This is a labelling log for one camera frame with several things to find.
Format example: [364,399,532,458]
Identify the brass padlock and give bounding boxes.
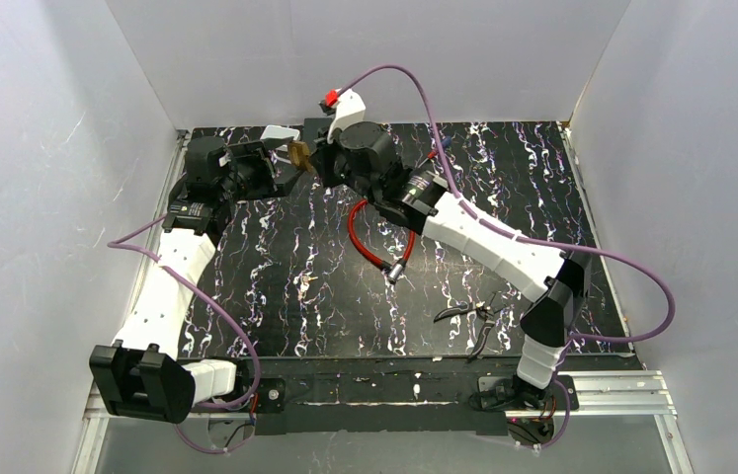
[287,140,313,172]

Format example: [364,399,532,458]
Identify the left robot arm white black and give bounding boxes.
[89,126,307,424]

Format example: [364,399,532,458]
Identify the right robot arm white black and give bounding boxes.
[309,121,592,392]

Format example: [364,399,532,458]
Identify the white rectangular box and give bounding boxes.
[260,124,300,149]

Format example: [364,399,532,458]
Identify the black box left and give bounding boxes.
[302,118,333,141]

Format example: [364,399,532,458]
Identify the red blue screwdriver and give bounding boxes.
[424,136,451,162]

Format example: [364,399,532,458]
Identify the black pliers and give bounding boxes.
[433,291,505,362]

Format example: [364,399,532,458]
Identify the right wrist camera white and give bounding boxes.
[320,89,367,143]

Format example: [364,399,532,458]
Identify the red cable bike lock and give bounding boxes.
[346,199,418,286]

